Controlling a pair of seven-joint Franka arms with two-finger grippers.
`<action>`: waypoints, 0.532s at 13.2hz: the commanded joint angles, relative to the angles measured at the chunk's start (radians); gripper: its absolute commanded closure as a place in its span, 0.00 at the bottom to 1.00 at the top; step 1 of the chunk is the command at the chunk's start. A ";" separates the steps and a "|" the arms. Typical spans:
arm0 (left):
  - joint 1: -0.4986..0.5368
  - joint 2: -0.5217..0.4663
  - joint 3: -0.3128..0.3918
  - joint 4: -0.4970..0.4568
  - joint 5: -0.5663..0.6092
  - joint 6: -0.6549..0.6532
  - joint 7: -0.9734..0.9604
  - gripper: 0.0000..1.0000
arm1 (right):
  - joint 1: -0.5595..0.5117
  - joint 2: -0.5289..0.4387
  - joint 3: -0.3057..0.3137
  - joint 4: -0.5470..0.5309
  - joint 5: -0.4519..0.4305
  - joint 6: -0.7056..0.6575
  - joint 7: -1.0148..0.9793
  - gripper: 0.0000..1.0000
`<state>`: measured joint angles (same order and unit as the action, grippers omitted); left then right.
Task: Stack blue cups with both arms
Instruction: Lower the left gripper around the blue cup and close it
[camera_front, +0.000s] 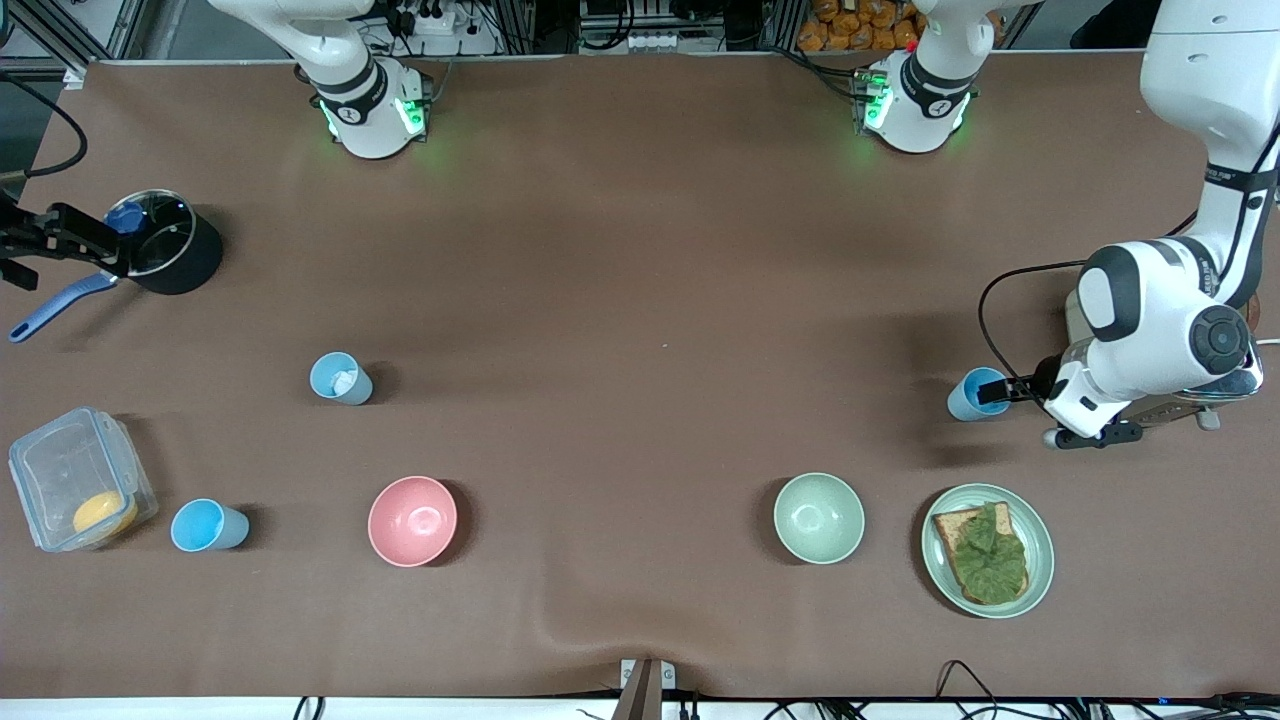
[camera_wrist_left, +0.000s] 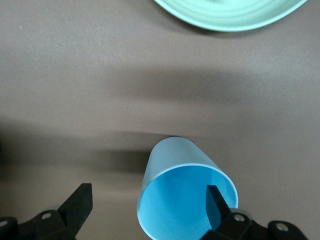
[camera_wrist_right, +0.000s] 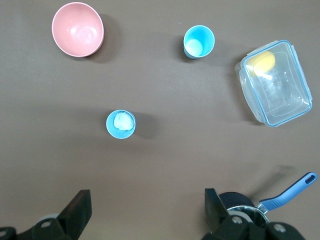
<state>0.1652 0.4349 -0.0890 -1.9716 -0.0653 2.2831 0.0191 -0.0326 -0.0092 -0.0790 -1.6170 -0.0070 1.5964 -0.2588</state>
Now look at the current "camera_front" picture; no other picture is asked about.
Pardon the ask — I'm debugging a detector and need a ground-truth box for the light blue plastic cup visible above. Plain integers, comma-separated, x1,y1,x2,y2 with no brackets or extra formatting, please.
946,367,1014,423
170,498,251,553
308,351,374,406

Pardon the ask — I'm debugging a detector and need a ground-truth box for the cream chrome toaster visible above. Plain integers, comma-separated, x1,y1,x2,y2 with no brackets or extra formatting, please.
1062,288,1266,433

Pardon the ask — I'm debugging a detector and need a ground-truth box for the glass lid blue knob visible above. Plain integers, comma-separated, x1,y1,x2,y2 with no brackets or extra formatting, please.
105,190,196,278

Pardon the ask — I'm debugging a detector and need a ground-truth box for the toast slice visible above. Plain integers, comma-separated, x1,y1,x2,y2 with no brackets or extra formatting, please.
932,502,1031,606

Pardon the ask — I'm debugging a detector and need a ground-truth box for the pale green plate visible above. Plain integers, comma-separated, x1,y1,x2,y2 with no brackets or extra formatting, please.
921,483,1055,620

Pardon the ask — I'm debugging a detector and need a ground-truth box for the green lettuce leaf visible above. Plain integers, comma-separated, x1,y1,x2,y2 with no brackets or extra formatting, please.
950,503,1029,604

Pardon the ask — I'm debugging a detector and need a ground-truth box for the pale green bowl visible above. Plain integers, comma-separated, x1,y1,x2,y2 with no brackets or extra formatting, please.
773,472,866,566

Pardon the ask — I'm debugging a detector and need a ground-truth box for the clear plastic food container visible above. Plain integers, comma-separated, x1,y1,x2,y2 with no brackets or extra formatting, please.
8,405,159,553

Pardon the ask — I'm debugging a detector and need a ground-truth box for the yellow round food piece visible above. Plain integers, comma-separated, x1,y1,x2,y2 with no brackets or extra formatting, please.
72,489,139,537

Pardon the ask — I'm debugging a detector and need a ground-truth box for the brown table cover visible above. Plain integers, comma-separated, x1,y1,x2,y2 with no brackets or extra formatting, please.
0,52,1280,701

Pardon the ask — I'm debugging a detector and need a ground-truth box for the bag of orange buns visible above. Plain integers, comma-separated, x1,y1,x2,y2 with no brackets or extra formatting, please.
797,0,926,53

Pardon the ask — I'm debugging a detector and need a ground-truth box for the pink bowl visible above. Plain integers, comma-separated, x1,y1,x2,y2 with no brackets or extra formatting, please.
367,475,459,568

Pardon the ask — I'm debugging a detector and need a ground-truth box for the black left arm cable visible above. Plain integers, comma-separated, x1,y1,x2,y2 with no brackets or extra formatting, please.
977,130,1280,396

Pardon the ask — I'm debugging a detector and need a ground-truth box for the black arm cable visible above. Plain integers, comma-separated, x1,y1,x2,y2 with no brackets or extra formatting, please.
0,68,91,181
977,130,1280,396

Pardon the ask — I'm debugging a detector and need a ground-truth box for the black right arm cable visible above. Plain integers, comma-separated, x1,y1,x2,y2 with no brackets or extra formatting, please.
0,68,91,181

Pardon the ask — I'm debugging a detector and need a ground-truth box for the black pot blue handle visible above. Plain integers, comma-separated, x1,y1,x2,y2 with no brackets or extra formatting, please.
8,188,226,344

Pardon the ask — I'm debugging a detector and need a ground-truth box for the aluminium frame rail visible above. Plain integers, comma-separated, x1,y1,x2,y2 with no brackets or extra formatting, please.
0,0,151,91

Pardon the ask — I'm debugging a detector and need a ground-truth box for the thin black cable loop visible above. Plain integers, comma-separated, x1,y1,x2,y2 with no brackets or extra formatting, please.
934,660,1001,720

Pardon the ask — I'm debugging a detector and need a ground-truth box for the metal camera bracket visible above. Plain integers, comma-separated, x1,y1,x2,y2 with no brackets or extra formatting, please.
620,658,677,720

